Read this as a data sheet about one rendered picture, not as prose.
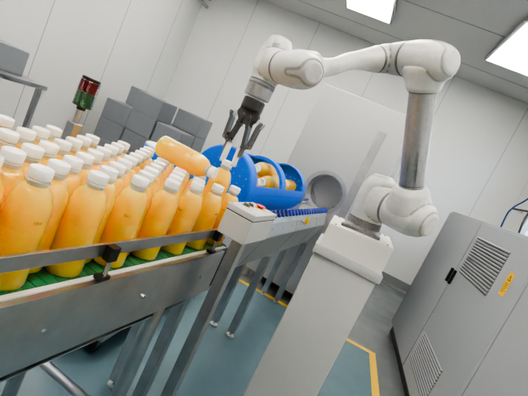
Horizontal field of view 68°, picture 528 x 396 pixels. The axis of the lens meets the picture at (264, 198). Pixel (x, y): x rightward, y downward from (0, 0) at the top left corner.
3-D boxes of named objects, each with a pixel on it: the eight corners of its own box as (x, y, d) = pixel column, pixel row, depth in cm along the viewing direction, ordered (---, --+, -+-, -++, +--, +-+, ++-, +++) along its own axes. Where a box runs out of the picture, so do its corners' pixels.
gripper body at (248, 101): (269, 106, 133) (258, 131, 135) (249, 97, 136) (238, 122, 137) (262, 100, 126) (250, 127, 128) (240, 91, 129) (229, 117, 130)
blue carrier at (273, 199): (293, 218, 243) (313, 175, 239) (233, 224, 161) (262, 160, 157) (254, 197, 252) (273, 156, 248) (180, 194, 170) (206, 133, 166)
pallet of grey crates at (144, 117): (181, 196, 586) (214, 122, 569) (155, 199, 508) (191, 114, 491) (116, 163, 608) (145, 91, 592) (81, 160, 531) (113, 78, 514)
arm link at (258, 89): (256, 82, 136) (249, 98, 137) (246, 74, 128) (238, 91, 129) (278, 91, 133) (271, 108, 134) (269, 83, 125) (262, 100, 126)
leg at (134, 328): (122, 386, 183) (174, 269, 174) (112, 392, 178) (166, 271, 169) (112, 379, 185) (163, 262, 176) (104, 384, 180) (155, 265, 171)
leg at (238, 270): (218, 325, 275) (255, 247, 267) (214, 328, 270) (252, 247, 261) (211, 321, 277) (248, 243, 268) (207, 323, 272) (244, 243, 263)
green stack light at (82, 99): (95, 111, 134) (100, 98, 134) (80, 108, 128) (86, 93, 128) (82, 104, 136) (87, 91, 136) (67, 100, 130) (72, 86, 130)
